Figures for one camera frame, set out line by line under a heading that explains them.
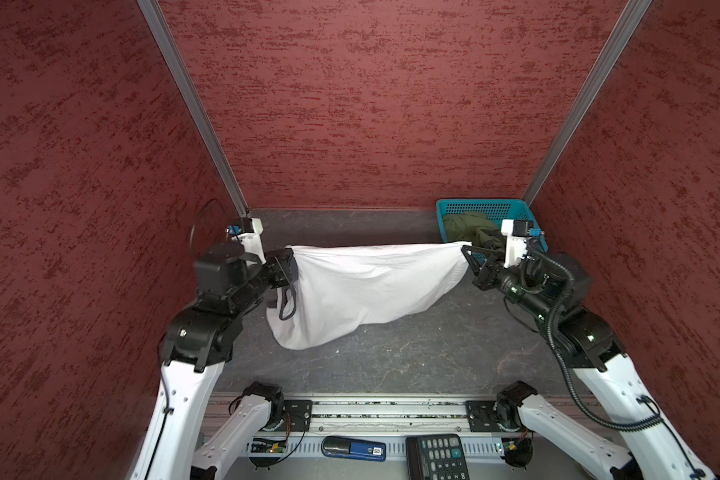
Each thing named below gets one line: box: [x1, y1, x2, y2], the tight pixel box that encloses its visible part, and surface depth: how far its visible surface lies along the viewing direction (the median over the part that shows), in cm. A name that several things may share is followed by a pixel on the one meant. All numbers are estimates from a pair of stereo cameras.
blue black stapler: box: [321, 436, 387, 462], surface depth 68 cm
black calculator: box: [406, 434, 471, 480], surface depth 68 cm
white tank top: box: [266, 242, 472, 350], surface depth 75 cm
